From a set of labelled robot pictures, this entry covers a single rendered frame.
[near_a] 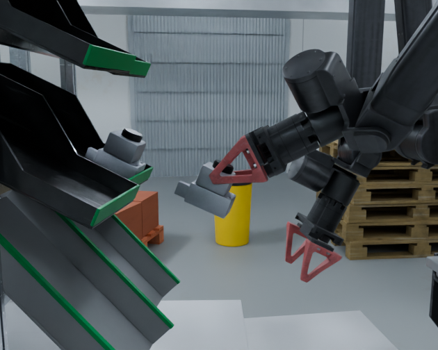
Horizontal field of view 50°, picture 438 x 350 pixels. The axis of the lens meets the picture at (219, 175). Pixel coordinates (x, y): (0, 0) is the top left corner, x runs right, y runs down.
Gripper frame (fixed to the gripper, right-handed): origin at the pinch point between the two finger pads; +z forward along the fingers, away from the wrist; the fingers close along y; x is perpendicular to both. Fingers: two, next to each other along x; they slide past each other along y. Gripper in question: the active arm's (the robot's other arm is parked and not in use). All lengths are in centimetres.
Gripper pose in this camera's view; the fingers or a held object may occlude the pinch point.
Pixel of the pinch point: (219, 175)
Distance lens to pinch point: 68.3
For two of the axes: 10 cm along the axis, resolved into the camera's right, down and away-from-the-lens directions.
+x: 4.5, 8.9, 0.4
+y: -1.8, 1.3, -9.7
